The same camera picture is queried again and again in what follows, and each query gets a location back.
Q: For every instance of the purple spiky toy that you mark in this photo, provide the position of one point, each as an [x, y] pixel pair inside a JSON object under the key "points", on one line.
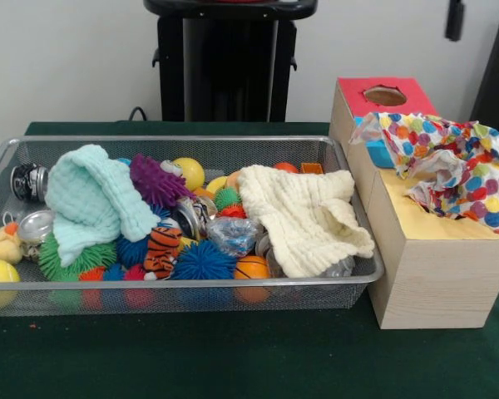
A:
{"points": [[158, 178]]}

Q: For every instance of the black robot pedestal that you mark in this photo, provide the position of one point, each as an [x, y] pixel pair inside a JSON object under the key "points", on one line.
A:
{"points": [[224, 75]]}

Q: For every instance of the mint green cloth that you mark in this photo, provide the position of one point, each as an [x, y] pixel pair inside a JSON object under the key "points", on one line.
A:
{"points": [[87, 195]]}

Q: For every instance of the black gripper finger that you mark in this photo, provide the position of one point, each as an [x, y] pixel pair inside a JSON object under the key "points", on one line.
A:
{"points": [[455, 21]]}

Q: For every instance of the colourful printed cloth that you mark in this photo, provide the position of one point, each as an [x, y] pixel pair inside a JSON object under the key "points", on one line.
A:
{"points": [[449, 141]]}

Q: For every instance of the yellow plush duck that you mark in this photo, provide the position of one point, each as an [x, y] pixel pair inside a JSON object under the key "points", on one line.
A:
{"points": [[4, 245]]}

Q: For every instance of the green spiky ball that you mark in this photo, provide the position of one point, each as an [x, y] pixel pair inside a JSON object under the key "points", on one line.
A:
{"points": [[95, 257]]}

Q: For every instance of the blue spiky ball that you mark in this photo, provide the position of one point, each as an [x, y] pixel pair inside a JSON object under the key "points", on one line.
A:
{"points": [[204, 262]]}

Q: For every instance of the dark green tablecloth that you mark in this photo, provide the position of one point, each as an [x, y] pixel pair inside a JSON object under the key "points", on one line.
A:
{"points": [[233, 357]]}

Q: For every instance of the cream knitted cloth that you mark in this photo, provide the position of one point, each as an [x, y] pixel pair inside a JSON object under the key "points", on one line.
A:
{"points": [[299, 212]]}

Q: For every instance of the wooden box with three holes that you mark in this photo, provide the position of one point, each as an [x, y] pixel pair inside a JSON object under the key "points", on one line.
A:
{"points": [[436, 287]]}

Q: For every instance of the tiger plush toy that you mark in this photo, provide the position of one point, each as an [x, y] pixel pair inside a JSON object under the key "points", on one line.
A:
{"points": [[163, 249]]}

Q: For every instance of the small orange basketball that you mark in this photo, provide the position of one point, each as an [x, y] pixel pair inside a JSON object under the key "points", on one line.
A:
{"points": [[251, 268]]}

